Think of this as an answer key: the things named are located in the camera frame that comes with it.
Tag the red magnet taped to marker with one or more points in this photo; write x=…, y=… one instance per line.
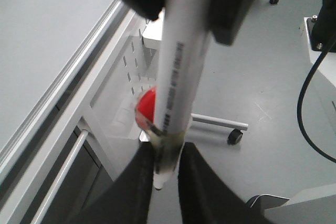
x=145, y=108

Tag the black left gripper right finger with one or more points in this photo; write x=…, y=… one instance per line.
x=204, y=197

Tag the white whiteboard marker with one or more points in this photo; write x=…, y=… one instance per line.
x=182, y=53

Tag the white whiteboard with aluminium frame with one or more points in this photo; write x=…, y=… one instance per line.
x=43, y=43

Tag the white metal whiteboard stand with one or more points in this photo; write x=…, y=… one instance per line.
x=82, y=134

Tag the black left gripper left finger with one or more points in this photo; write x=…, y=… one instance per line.
x=127, y=200

